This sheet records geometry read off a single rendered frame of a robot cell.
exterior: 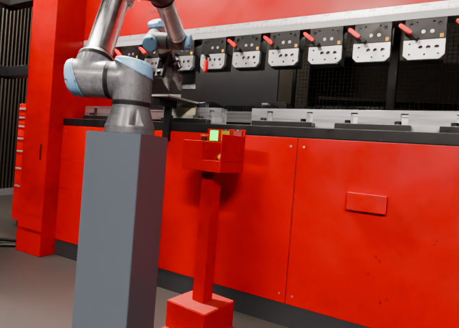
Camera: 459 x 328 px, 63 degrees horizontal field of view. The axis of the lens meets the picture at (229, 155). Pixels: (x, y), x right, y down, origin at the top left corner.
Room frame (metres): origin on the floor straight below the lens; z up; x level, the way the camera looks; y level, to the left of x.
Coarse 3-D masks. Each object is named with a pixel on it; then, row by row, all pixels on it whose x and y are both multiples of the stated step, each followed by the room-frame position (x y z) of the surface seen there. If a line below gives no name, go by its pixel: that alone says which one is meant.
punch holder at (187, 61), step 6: (198, 42) 2.10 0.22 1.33; (192, 48) 2.07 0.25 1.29; (198, 48) 2.10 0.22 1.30; (180, 54) 2.11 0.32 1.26; (186, 54) 2.09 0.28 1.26; (192, 54) 2.07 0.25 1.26; (198, 54) 2.11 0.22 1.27; (180, 60) 2.11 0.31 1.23; (186, 60) 2.08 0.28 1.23; (192, 60) 2.07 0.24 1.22; (198, 60) 2.12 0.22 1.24; (186, 66) 2.08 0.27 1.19; (192, 66) 2.07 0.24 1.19; (198, 66) 2.12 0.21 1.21; (180, 72) 2.18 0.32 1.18; (198, 72) 2.14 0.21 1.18
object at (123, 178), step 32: (96, 160) 1.09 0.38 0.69; (128, 160) 1.07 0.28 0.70; (160, 160) 1.18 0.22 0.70; (96, 192) 1.09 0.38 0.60; (128, 192) 1.06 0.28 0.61; (160, 192) 1.20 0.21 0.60; (96, 224) 1.09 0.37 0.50; (128, 224) 1.06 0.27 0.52; (160, 224) 1.22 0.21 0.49; (96, 256) 1.09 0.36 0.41; (128, 256) 1.06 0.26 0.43; (96, 288) 1.09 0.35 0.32; (128, 288) 1.06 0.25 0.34; (96, 320) 1.08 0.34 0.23; (128, 320) 1.07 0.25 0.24
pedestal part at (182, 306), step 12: (168, 300) 1.54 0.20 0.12; (180, 300) 1.54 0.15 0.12; (192, 300) 1.55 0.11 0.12; (216, 300) 1.57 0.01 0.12; (228, 300) 1.58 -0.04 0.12; (168, 312) 1.53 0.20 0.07; (180, 312) 1.49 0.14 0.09; (192, 312) 1.46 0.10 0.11; (204, 312) 1.45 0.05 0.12; (216, 312) 1.48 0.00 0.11; (228, 312) 1.55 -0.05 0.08; (168, 324) 1.53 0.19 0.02; (180, 324) 1.49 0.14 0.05; (192, 324) 1.46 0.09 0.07; (204, 324) 1.43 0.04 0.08; (216, 324) 1.49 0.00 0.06; (228, 324) 1.56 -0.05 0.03
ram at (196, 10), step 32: (96, 0) 2.46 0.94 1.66; (192, 0) 2.09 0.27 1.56; (224, 0) 1.99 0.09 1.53; (256, 0) 1.89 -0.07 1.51; (288, 0) 1.81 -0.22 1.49; (320, 0) 1.73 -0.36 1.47; (352, 0) 1.66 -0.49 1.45; (384, 0) 1.60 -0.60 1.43; (416, 0) 1.54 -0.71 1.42; (128, 32) 2.31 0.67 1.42; (224, 32) 1.98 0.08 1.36; (256, 32) 1.89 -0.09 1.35
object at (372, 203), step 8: (352, 200) 1.50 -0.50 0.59; (360, 200) 1.49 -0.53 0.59; (368, 200) 1.47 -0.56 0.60; (376, 200) 1.46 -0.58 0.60; (384, 200) 1.45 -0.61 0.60; (352, 208) 1.50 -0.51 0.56; (360, 208) 1.49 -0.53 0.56; (368, 208) 1.47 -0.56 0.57; (376, 208) 1.46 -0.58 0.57; (384, 208) 1.45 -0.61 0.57
